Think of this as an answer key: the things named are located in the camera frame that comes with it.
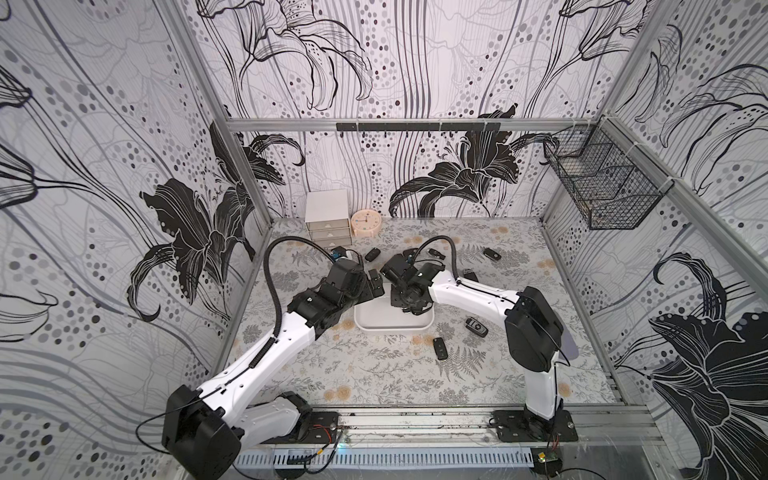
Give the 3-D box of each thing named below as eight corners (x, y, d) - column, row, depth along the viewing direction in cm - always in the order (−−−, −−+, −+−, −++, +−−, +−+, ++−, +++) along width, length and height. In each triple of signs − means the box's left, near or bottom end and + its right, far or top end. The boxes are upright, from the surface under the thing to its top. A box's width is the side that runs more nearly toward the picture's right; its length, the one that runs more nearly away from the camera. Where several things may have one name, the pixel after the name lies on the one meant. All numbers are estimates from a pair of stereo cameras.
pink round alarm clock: (350, 237, 115) (349, 232, 113) (353, 215, 123) (352, 209, 121) (381, 237, 115) (380, 231, 113) (381, 214, 123) (381, 209, 121)
